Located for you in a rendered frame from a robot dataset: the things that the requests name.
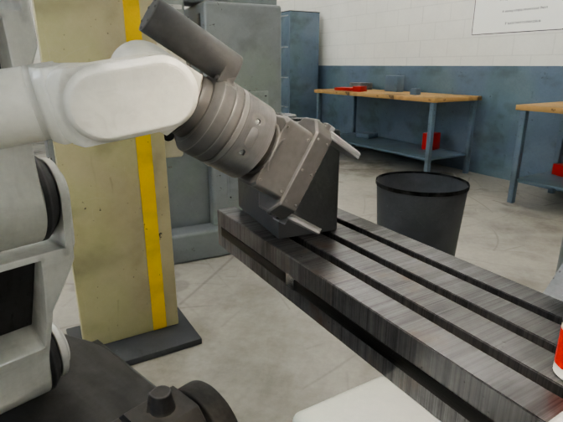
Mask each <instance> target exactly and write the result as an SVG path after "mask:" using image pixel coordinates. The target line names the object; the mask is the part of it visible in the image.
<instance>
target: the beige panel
mask: <svg viewBox="0 0 563 422"><path fill-rule="evenodd" d="M152 1H153V0H32V5H33V11H34V22H35V27H36V33H37V39H38V45H39V55H40V61H41V63H43V62H49V61H53V62H55V63H87V62H93V61H98V60H103V59H110V58H111V56H112V55H113V53H114V52H115V51H116V49H117V48H118V47H120V46H121V45H122V44H124V43H126V42H129V41H132V40H146V41H148V42H151V43H153V44H156V45H157V46H158V43H157V42H156V41H155V40H153V39H151V38H150V37H148V36H147V35H146V34H144V33H142V32H141V31H139V26H140V23H141V20H142V18H143V16H144V14H145V12H146V11H147V8H148V6H150V4H151V3H152ZM53 145H54V155H55V161H56V166H57V167H58V169H59V170H60V171H61V172H62V174H63V176H64V177H65V180H66V182H67V185H68V188H69V191H70V203H71V211H72V219H73V227H74V235H75V246H74V261H73V264H72V266H71V268H72V274H73V279H74V285H75V295H76V301H77V307H78V312H79V319H80V326H77V327H71V328H67V329H66V334H67V335H70V336H72V337H78V338H81V339H84V340H87V341H90V342H93V341H95V340H97V339H98V340H99V341H101V342H102V343H103V344H104V345H106V346H107V347H108V348H110V349H111V350H112V351H113V352H114V353H115V354H116V355H118V356H119V357H120V358H121V359H123V360H124V361H125V362H126V363H128V364H129V365H130V366H132V365H134V364H137V363H142V362H145V361H147V360H150V359H154V358H158V357H161V356H164V355H167V354H169V353H174V352H177V351H180V350H183V349H185V348H188V347H193V346H196V345H199V344H201V343H202V338H201V337H200V335H199V334H198V333H197V332H196V331H195V329H194V328H193V326H192V325H191V324H190V322H189V321H188V319H187V318H186V317H185V315H184V314H183V313H182V312H181V311H180V309H179V308H178V306H177V295H176V284H175V273H174V262H173V241H172V230H171V219H170V207H169V196H168V175H167V163H166V152H165V141H164V134H162V133H161V132H157V133H153V134H149V135H145V136H138V137H133V138H129V139H126V140H121V141H117V142H109V143H105V144H100V145H97V146H93V147H80V146H77V145H75V144H73V143H70V144H66V145H64V144H60V143H58V142H54V141H53Z"/></svg>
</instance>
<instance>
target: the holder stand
mask: <svg viewBox="0 0 563 422"><path fill-rule="evenodd" d="M276 114H277V115H281V116H288V117H289V118H291V119H292V120H294V121H295V122H296V123H298V122H299V121H300V120H302V119H303V118H304V117H297V115H295V114H291V113H276ZM338 170H339V150H337V149H336V148H334V147H332V146H329V148H328V150H327V152H326V153H325V155H324V157H323V160H322V161H321V163H320V165H319V167H318V170H317V171H316V173H315V174H314V176H313V178H312V181H311V182H310V184H309V186H308V188H307V191H306V192H305V194H304V196H303V197H302V200H301V202H300V203H299V205H298V207H297V210H296V211H295V212H294V213H293V214H294V215H296V216H297V217H299V218H301V219H304V220H306V221H308V222H309V223H311V224H314V225H316V226H317V227H319V228H320V229H322V230H321V232H327V231H332V230H336V229H337V213H338ZM238 189H239V206H240V207H241V208H242V209H243V210H245V211H246V212H247V213H248V214H249V215H250V216H251V217H252V218H253V219H255V220H256V221H257V222H258V223H260V224H261V225H262V226H263V227H265V228H266V229H267V230H269V231H270V232H271V233H272V234H274V235H275V236H276V237H277V238H278V239H284V238H289V237H295V236H300V235H305V234H314V233H313V232H311V231H309V230H307V229H304V228H303V227H301V226H299V225H297V224H294V223H293V222H291V221H289V220H287V223H286V224H281V223H279V222H277V221H276V220H275V219H273V217H272V216H270V215H269V214H267V213H266V211H265V210H264V209H262V208H260V207H259V191H258V190H256V189H255V188H253V187H251V186H249V185H247V184H245V183H243V182H241V181H240V180H239V179H238ZM321 232H320V233H321Z"/></svg>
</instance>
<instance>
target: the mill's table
mask: <svg viewBox="0 0 563 422"><path fill-rule="evenodd" d="M217 214H218V233H219V244H220V245H221V246H222V247H223V248H225V249H226V250H227V251H229V252H230V253H231V254H232V255H233V256H234V257H235V258H237V259H238V260H239V261H241V262H242V263H243V264H244V265H246V266H247V267H248V268H250V269H251V270H252V271H254V272H255V273H256V274H257V275H258V276H259V277H260V278H262V279H263V280H264V281H266V282H267V283H268V284H269V285H271V286H272V287H273V288H275V289H276V290H277V291H279V292H280V293H281V294H282V295H284V296H285V297H286V298H287V299H288V300H289V301H291V302H292V303H293V304H295V305H296V306H297V307H299V308H300V309H301V310H302V311H304V312H305V313H306V314H308V315H309V316H310V317H311V318H312V319H313V320H314V321H316V322H317V323H318V324H320V325H321V326H322V327H324V328H325V329H326V330H327V331H329V332H330V333H331V334H333V335H334V336H335V337H336V338H337V339H338V340H339V341H341V342H342V343H343V344H345V345H346V346H347V347H349V348H350V349H351V350H352V351H354V352H355V353H356V354H358V355H359V356H360V357H361V358H362V359H363V360H364V361H366V362H367V363H368V364H370V365H371V366H372V367H373V368H375V369H376V370H377V371H379V372H380V373H381V374H383V375H384V376H385V377H386V378H388V379H389V380H390V381H391V382H392V383H393V384H395V385H396V386H397V387H398V388H400V389H401V390H402V391H404V392H405V393H406V394H408V395H409V396H410V397H411V398H413V399H414V400H415V401H416V402H417V403H418V404H420V405H421V406H422V407H424V408H425V409H426V410H428V411H429V412H430V413H431V414H433V415H434V416H435V417H437V418H438V419H439V420H440V421H441V422H549V421H550V420H551V419H553V418H554V417H556V416H557V415H558V414H559V413H561V412H562V411H563V380H562V379H561V378H559V377H558V376H557V375H556V374H555V372H554V370H553V364H554V360H555V351H556V347H557V343H558V338H559V335H560V327H561V324H562V318H563V301H560V300H557V299H555V298H554V297H551V296H547V295H546V294H544V293H541V292H539V291H536V290H534V289H531V288H529V287H527V286H524V285H521V284H520V283H517V282H515V281H513V280H510V279H507V278H505V277H503V276H501V275H497V274H495V273H493V272H491V271H489V270H485V269H484V268H481V267H479V266H476V265H474V264H471V263H469V262H466V261H465V260H461V259H459V258H457V257H455V256H453V255H449V254H447V253H445V252H443V251H440V250H437V249H435V248H433V247H431V246H429V245H426V244H423V243H421V242H419V241H416V240H414V239H411V238H409V237H406V236H404V235H403V234H399V233H396V232H395V231H393V230H390V229H387V228H385V227H383V226H380V225H378V224H375V223H373V222H370V221H368V220H366V219H363V218H360V217H359V216H356V215H354V214H351V213H349V212H346V211H344V210H342V209H340V208H338V213H337V229H336V230H332V231H327V232H321V233H320V234H305V235H300V236H295V237H289V238H284V239H278V238H277V237H276V236H275V235H274V234H272V233H271V232H270V231H269V230H267V229H266V228H265V227H263V226H262V225H261V224H260V223H258V222H257V221H256V220H255V219H253V218H252V217H251V216H250V215H249V214H248V213H247V212H246V211H245V210H243V211H242V210H241V209H239V208H237V207H231V208H222V209H218V210H217Z"/></svg>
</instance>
